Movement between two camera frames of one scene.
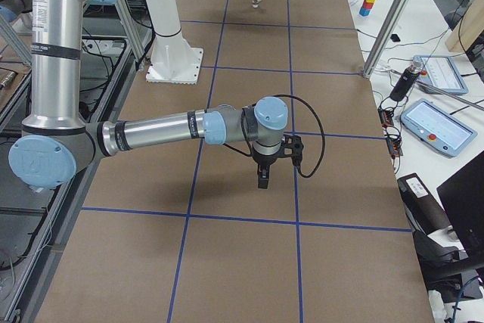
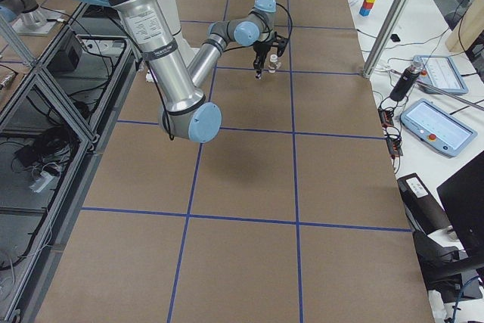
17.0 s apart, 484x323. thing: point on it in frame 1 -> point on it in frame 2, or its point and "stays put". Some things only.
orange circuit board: [386, 117] stays put
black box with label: [420, 206] stays put
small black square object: [395, 38] stays put
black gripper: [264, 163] -> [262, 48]
